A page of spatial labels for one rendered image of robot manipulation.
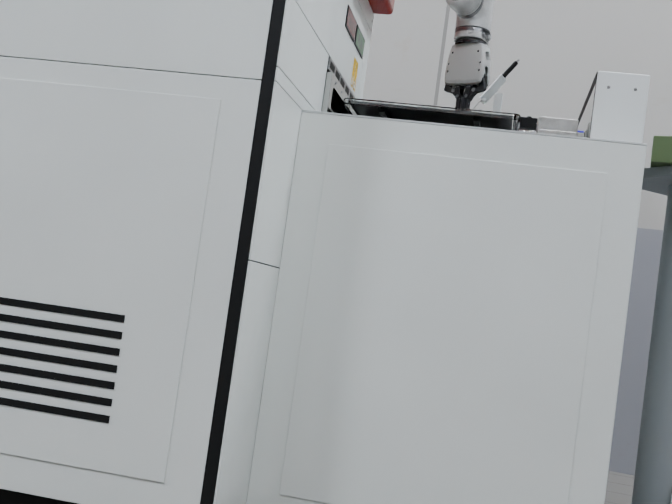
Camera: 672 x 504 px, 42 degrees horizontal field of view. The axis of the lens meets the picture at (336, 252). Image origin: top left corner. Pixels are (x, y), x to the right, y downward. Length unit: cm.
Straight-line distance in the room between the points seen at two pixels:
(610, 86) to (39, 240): 106
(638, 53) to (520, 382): 222
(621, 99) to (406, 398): 67
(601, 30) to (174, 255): 249
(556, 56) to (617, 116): 195
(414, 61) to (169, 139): 232
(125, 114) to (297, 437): 65
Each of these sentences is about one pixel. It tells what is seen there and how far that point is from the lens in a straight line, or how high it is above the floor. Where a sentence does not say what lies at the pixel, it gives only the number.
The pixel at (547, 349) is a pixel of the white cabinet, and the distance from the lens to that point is 160.
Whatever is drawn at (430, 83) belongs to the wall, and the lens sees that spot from 371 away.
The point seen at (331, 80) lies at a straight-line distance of 187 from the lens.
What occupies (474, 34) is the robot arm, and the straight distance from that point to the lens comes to 216.
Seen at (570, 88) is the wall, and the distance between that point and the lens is 361.
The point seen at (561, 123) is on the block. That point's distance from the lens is 190.
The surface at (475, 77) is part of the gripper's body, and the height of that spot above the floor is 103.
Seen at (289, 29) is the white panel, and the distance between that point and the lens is 156.
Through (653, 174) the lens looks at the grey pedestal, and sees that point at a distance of 186.
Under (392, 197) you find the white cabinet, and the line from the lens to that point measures 163.
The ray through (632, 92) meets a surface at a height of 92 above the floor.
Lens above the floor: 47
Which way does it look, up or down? 3 degrees up
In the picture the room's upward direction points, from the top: 8 degrees clockwise
